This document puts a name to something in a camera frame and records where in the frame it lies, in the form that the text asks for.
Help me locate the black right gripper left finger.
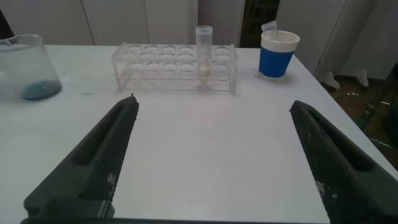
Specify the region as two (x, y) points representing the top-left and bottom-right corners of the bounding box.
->
(23, 94), (140, 218)

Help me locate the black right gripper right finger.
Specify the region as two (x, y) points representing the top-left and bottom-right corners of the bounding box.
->
(289, 100), (398, 224)

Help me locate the test tube with pale liquid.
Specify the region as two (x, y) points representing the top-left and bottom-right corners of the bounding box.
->
(195, 25), (215, 91)

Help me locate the clear glass beaker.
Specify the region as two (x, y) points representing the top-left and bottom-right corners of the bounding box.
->
(0, 34), (63, 102)

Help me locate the clear plastic test tube rack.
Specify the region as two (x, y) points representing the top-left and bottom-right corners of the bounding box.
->
(111, 42), (239, 95)

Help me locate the blue white paper cup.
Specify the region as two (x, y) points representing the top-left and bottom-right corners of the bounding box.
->
(257, 30), (301, 80)

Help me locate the white folding partition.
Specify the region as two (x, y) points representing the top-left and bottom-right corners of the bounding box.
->
(0, 0), (246, 48)
(275, 0), (398, 91)

